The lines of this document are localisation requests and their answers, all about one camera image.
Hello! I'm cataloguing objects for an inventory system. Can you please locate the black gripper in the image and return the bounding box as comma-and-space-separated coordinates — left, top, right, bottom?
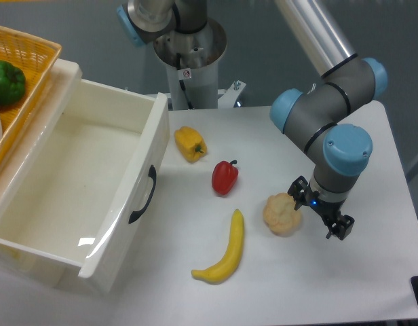
288, 176, 355, 240

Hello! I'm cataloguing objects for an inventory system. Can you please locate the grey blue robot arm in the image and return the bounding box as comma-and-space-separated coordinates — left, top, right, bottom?
117, 1, 388, 239

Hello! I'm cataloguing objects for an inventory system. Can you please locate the round beige bread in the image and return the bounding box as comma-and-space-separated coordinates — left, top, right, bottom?
263, 193, 302, 236

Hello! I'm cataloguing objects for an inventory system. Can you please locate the red bell pepper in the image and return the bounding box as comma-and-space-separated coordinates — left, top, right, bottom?
212, 160, 239, 196

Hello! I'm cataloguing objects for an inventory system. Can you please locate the yellow banana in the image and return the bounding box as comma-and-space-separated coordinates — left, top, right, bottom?
191, 209, 245, 285

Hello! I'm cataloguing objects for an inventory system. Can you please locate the yellow bell pepper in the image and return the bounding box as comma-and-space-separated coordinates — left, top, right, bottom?
174, 126, 207, 163

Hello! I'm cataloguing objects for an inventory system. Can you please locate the white open drawer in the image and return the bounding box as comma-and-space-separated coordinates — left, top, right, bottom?
0, 80, 170, 293

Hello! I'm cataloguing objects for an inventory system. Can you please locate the white drawer cabinet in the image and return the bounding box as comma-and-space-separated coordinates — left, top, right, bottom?
0, 58, 83, 283

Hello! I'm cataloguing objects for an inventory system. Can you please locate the yellow woven basket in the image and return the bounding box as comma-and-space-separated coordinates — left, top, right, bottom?
0, 26, 62, 167

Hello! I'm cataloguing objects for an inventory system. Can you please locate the green bell pepper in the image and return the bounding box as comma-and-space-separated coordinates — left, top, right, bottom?
0, 60, 26, 106

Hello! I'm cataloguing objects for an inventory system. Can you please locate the black drawer handle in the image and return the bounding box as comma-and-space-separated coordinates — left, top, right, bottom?
128, 164, 157, 225

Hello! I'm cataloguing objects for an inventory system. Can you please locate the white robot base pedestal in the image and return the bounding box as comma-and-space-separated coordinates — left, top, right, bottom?
153, 18, 246, 110

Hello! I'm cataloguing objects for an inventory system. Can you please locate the black cable on pedestal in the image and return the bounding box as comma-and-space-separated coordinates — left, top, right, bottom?
176, 52, 193, 110

